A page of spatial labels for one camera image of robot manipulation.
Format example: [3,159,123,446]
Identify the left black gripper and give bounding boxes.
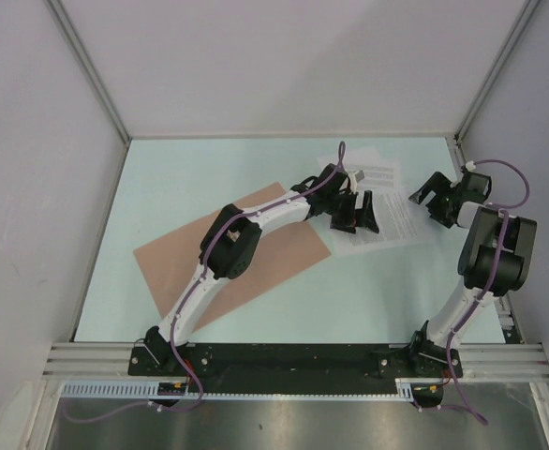
[323,189,377,233]

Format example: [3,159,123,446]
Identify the printed paper sheet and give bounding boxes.
[331,190,434,257]
[345,161,401,189]

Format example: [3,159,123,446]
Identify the printed paper sheet top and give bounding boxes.
[345,161,401,189]

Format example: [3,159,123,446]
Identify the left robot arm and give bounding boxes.
[137,163,379,375]

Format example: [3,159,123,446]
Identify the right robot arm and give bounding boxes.
[407,169,538,377]

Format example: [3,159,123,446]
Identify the printed paper sheet under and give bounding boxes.
[343,146,409,198]

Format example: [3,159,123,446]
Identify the aluminium rail right side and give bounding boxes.
[448,158,530,339]

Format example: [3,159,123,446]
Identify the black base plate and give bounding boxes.
[128,341,463,395]

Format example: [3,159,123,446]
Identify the aluminium frame post right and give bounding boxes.
[453,0,543,145]

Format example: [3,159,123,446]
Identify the aluminium frame post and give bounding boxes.
[453,0,543,145]
[43,0,131,148]

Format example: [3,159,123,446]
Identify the white cable duct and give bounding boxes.
[61,380,445,403]

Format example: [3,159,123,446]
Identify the aluminium frame post left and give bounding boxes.
[43,0,131,148]

